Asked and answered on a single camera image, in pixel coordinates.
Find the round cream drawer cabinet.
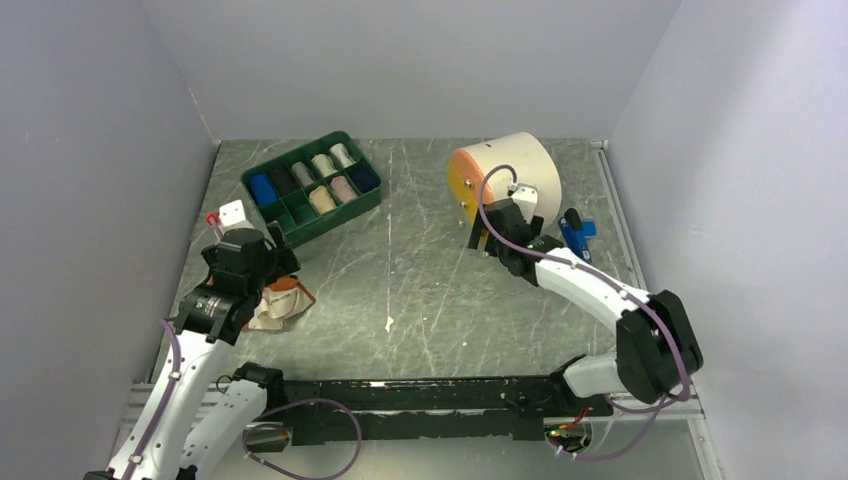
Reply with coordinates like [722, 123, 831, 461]
[447, 132, 562, 228]

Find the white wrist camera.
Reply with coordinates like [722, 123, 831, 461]
[507, 183, 539, 221]
[204, 200, 254, 234]

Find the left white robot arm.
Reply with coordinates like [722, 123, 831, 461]
[85, 221, 300, 479]

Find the pink rolled underwear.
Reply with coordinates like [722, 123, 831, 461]
[330, 175, 358, 204]

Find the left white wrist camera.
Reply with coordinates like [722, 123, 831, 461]
[204, 200, 254, 234]

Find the orange cream underwear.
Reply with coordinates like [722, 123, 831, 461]
[243, 276, 316, 331]

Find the blue rolled underwear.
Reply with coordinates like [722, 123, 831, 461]
[249, 173, 279, 206]

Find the green divided storage tray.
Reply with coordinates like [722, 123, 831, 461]
[241, 130, 382, 247]

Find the grey rolled underwear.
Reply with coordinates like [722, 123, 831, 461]
[291, 162, 315, 187]

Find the white rolled underwear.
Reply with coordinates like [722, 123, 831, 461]
[330, 143, 357, 168]

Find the blue black hand tool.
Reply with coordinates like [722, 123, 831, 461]
[558, 208, 597, 263]

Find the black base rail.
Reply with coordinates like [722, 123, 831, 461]
[258, 375, 612, 446]

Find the navy rolled underwear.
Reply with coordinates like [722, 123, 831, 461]
[348, 165, 381, 194]

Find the black rolled underwear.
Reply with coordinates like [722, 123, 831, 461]
[268, 164, 301, 197]

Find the cream rolled underwear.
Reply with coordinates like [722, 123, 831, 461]
[311, 153, 338, 178]

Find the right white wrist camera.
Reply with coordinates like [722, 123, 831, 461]
[507, 183, 539, 221]

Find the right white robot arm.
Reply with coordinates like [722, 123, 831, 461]
[462, 199, 703, 415]

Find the beige rolled underwear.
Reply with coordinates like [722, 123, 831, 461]
[308, 185, 337, 215]

